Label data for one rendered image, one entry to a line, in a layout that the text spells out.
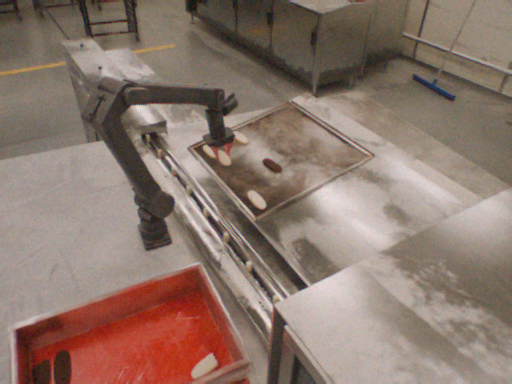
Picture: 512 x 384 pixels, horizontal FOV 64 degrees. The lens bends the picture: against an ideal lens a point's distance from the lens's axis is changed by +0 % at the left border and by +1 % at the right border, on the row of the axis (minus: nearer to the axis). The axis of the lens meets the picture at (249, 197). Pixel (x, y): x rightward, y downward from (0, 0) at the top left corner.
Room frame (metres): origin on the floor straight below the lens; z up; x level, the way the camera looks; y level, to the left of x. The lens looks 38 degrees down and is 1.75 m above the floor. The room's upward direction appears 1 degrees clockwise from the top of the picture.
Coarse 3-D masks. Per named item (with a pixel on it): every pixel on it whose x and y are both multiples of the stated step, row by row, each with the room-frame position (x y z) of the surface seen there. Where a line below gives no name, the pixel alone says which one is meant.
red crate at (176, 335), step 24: (144, 312) 0.67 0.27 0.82; (168, 312) 0.67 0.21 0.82; (192, 312) 0.67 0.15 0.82; (72, 336) 0.59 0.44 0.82; (96, 336) 0.59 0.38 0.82; (120, 336) 0.59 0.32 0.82; (144, 336) 0.60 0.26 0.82; (168, 336) 0.60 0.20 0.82; (192, 336) 0.60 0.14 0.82; (216, 336) 0.60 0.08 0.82; (72, 360) 0.53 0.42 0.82; (96, 360) 0.53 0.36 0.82; (120, 360) 0.53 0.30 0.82; (144, 360) 0.53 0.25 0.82; (168, 360) 0.53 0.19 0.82; (192, 360) 0.53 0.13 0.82
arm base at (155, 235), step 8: (144, 224) 0.94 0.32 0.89; (152, 224) 0.93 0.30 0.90; (160, 224) 0.95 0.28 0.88; (144, 232) 0.93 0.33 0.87; (152, 232) 0.93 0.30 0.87; (160, 232) 0.94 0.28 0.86; (168, 232) 0.97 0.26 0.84; (144, 240) 0.93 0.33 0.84; (152, 240) 0.92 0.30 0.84; (160, 240) 0.93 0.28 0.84; (168, 240) 0.93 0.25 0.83; (152, 248) 0.90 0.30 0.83
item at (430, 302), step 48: (432, 240) 0.47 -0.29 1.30; (480, 240) 0.47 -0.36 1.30; (336, 288) 0.37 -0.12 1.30; (384, 288) 0.37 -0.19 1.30; (432, 288) 0.37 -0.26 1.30; (480, 288) 0.38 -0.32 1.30; (288, 336) 0.30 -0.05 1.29; (336, 336) 0.29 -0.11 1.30; (384, 336) 0.30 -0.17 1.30; (432, 336) 0.30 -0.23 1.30; (480, 336) 0.30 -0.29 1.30
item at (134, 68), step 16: (128, 48) 2.74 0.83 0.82; (128, 64) 2.46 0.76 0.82; (144, 64) 2.47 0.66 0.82; (80, 80) 2.21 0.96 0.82; (144, 80) 2.23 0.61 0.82; (160, 80) 2.23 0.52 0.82; (80, 96) 2.34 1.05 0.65; (80, 112) 2.50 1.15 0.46; (160, 112) 1.84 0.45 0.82; (176, 112) 1.84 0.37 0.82; (192, 112) 1.85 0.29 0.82
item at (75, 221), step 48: (96, 144) 1.52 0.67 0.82; (0, 192) 1.17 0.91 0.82; (48, 192) 1.18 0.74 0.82; (96, 192) 1.19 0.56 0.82; (0, 240) 0.93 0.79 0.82; (48, 240) 0.93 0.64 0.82; (96, 240) 0.94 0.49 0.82; (0, 288) 0.74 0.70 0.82; (48, 288) 0.74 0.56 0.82; (96, 288) 0.75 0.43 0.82; (0, 336) 0.59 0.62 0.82
